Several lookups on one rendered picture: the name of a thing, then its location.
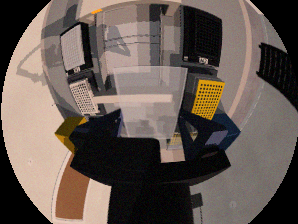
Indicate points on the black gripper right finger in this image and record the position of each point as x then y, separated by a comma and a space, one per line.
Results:
210, 133

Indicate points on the clear plastic tip box lid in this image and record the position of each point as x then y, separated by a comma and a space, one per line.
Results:
176, 142

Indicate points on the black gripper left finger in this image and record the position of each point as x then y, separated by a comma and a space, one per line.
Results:
98, 125

